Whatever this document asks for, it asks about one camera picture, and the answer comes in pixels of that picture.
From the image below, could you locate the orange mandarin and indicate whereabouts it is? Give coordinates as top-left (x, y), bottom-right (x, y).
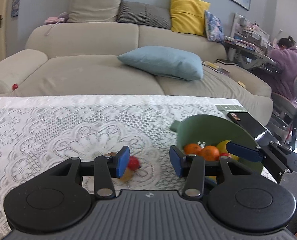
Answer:
top-left (183, 144), bottom-right (202, 155)
top-left (198, 145), bottom-right (220, 161)

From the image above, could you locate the brown kiwi fruit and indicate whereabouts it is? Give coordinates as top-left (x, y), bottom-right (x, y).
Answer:
top-left (106, 152), bottom-right (133, 183)

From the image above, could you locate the red tomato front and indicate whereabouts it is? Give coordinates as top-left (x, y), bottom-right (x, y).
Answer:
top-left (127, 156), bottom-right (141, 171)

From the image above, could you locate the green plastic colander bowl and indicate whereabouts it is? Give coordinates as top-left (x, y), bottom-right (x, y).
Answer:
top-left (171, 115), bottom-right (265, 188)

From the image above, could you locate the black notebook with pen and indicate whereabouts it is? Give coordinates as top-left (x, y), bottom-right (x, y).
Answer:
top-left (227, 112), bottom-right (268, 141)

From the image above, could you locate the grey office chair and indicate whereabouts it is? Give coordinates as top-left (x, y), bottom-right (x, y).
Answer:
top-left (271, 77), bottom-right (297, 150)

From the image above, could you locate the white lace tablecloth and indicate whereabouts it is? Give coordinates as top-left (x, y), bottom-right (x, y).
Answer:
top-left (0, 95), bottom-right (246, 239)

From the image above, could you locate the person in purple robe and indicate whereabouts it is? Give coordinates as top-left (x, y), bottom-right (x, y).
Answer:
top-left (268, 36), bottom-right (297, 101)

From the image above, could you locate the light blue pillow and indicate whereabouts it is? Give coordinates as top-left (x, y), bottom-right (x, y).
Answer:
top-left (117, 46), bottom-right (203, 81)

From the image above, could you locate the cluttered desk with books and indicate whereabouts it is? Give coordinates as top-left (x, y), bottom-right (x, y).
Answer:
top-left (225, 13), bottom-right (280, 73)

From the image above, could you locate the beige sofa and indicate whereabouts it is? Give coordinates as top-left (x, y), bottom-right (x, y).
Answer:
top-left (0, 22), bottom-right (273, 125)

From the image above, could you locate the small red ball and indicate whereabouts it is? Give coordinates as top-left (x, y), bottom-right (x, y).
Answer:
top-left (12, 83), bottom-right (18, 90)

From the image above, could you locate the blue patterned pillow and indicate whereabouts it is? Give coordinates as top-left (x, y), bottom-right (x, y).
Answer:
top-left (204, 10), bottom-right (225, 43)

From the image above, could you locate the yellow pillow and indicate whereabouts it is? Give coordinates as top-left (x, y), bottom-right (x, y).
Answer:
top-left (170, 0), bottom-right (210, 37)

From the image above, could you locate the grey back cushion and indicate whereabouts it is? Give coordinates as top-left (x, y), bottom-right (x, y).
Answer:
top-left (116, 1), bottom-right (171, 29)

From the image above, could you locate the pink item on sofa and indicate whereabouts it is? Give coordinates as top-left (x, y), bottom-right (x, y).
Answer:
top-left (44, 12), bottom-right (69, 24)

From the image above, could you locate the beige back cushion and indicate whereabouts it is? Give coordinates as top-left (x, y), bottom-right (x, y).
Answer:
top-left (68, 0), bottom-right (121, 22)

